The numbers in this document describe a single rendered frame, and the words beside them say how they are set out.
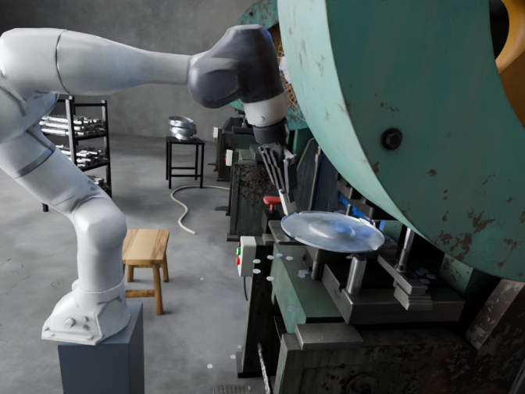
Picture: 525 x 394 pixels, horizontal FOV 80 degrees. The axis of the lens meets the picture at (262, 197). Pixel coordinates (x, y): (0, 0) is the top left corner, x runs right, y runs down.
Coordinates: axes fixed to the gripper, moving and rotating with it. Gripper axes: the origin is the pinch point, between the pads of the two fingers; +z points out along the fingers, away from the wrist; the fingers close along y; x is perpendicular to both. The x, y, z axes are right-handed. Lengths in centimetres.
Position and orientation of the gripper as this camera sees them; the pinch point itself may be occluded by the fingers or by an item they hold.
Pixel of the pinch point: (287, 200)
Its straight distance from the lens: 76.0
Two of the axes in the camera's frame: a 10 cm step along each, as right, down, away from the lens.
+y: 5.0, 3.3, -8.0
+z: 2.4, 8.4, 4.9
